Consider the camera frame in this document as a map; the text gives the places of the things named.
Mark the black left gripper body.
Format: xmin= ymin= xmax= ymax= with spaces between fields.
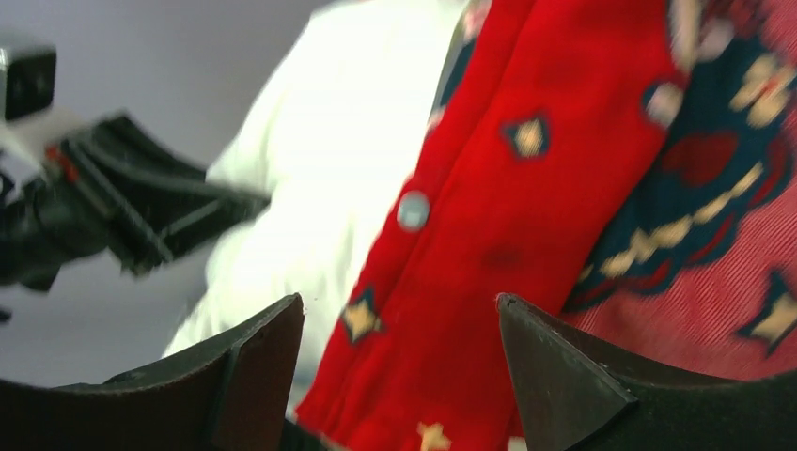
xmin=1 ymin=144 xmax=118 ymax=292

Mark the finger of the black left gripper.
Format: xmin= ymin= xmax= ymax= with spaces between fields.
xmin=65 ymin=115 xmax=270 ymax=276

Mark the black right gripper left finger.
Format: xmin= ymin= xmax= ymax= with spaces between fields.
xmin=1 ymin=294 xmax=304 ymax=450

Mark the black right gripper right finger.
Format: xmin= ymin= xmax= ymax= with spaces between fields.
xmin=497 ymin=293 xmax=796 ymax=451

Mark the white pillow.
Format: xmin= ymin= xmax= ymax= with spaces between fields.
xmin=165 ymin=1 xmax=466 ymax=399

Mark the red printed pillowcase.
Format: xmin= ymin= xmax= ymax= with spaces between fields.
xmin=297 ymin=1 xmax=796 ymax=450

